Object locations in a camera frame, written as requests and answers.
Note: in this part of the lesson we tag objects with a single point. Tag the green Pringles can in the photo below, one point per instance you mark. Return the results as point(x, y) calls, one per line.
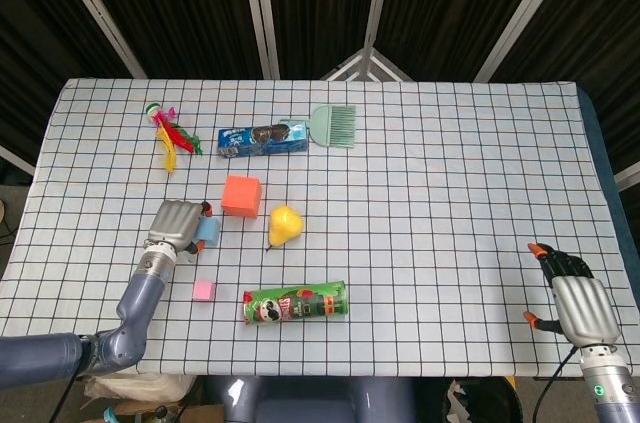
point(300, 303)

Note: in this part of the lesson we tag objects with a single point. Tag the large orange foam block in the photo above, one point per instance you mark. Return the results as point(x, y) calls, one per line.
point(240, 195)

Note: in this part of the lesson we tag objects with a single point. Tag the teal hand brush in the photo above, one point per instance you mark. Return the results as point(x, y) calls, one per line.
point(332, 125)

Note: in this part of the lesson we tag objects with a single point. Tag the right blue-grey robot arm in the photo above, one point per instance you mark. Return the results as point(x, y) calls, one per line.
point(615, 393)

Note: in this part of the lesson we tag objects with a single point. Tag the blue-grey robot torso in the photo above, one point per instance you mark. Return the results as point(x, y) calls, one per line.
point(300, 403)

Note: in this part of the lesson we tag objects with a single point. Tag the dark blue table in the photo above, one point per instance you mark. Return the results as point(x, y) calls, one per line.
point(597, 143)

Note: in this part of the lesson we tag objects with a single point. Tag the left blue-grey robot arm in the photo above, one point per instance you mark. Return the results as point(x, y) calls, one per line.
point(145, 288)

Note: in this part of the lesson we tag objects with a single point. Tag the white metal screen foot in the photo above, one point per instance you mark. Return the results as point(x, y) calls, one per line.
point(367, 60)

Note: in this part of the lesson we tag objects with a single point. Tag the white plastic bag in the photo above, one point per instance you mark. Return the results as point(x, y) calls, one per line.
point(145, 388)

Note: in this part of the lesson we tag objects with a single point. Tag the yellow pear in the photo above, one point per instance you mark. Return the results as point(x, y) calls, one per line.
point(285, 225)

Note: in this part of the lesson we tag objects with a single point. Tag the colourful feather shuttlecock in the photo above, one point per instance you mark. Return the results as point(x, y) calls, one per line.
point(172, 135)

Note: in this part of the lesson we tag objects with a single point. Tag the medium blue foam block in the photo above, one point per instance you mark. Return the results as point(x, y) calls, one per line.
point(210, 233)

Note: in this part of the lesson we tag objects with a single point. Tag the black bin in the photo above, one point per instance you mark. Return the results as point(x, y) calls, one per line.
point(490, 403)

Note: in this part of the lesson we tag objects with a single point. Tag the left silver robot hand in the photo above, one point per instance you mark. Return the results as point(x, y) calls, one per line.
point(175, 223)

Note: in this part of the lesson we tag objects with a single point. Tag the blue Oreo cookie box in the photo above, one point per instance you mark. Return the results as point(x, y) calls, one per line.
point(260, 140)

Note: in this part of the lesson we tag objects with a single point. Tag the white black-checked tablecloth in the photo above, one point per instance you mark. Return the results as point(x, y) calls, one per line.
point(450, 218)

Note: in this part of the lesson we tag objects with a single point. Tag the pink small cube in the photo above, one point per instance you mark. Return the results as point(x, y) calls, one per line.
point(204, 291)

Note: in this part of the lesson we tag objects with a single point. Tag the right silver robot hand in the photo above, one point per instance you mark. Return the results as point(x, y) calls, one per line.
point(585, 308)

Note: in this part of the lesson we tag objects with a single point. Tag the black folding screen white frames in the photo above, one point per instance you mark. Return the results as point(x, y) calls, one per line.
point(190, 8)

